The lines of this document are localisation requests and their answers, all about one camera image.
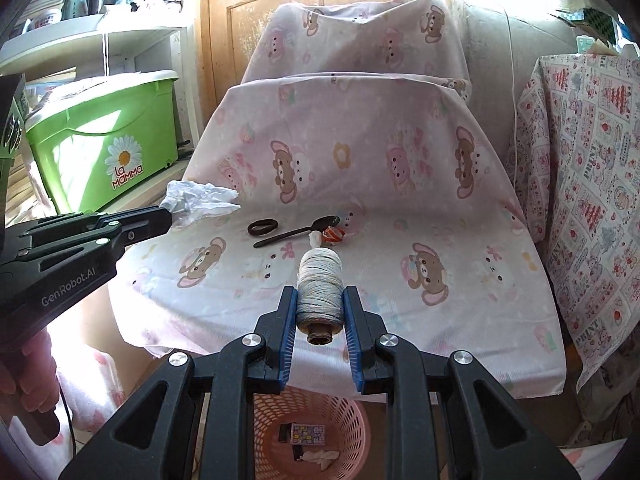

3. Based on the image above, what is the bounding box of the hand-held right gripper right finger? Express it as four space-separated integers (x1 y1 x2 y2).
342 285 581 480

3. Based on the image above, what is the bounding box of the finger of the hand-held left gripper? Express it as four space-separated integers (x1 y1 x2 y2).
30 206 173 237
20 221 173 267

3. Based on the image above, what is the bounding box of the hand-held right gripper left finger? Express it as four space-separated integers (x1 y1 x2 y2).
57 285 301 480

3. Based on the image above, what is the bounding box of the beige thread spool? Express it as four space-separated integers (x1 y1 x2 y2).
295 247 346 347

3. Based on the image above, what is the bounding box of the white tissue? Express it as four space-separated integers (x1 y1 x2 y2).
299 447 341 470
160 180 241 228

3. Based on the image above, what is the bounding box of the pink plastic mesh basket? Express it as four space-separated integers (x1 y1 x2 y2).
252 387 372 480

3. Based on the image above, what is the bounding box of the colourful tissue pack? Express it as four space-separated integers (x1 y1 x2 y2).
290 422 327 448

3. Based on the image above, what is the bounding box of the person's left hand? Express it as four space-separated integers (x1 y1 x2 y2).
0 330 62 427

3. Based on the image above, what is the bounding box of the green plastic storage box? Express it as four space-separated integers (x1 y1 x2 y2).
22 70 181 215

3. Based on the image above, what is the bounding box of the pink heart print fabric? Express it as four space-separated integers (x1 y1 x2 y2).
10 345 151 451

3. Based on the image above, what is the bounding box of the black plastic spoon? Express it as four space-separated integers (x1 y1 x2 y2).
253 215 342 249

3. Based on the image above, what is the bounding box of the pink bear print sheet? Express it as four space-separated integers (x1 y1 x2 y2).
107 0 568 401

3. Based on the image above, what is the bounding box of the white shelf unit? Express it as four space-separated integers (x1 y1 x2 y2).
0 0 201 221

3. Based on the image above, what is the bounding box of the wooden door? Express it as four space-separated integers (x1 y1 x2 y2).
195 0 461 126

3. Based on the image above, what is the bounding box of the stack of white bowls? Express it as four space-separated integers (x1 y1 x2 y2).
27 0 66 31

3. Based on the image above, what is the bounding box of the pink patchwork print cloth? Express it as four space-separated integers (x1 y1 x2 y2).
507 52 640 396

